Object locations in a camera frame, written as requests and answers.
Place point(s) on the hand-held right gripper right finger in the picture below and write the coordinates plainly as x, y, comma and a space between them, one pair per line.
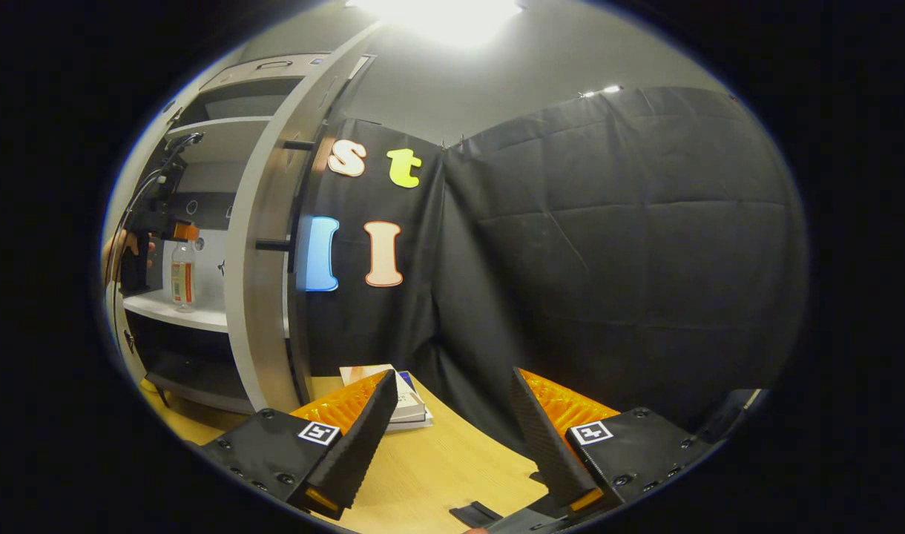
545, 437

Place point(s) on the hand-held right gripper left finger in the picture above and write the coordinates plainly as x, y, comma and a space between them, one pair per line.
363, 437

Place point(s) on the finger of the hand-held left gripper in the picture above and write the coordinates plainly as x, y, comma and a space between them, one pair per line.
187, 231

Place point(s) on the clear bottle with orange label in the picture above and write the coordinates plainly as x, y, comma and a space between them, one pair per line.
183, 285

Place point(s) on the grey cabinet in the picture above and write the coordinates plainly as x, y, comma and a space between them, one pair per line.
200, 141

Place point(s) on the grey cabinet drawer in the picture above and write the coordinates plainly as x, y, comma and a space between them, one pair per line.
237, 74

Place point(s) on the white and orange book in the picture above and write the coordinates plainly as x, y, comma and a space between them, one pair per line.
378, 374

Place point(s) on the blue book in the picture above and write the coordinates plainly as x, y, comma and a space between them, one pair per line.
410, 382

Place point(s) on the black table clamp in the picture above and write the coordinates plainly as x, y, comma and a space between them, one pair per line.
473, 514

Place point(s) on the black backdrop cloth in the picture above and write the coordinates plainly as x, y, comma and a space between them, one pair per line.
608, 259

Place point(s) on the large ceiling light panel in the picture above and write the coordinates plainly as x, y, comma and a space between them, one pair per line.
438, 18

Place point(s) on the small ceiling light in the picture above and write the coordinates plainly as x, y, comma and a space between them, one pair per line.
602, 91

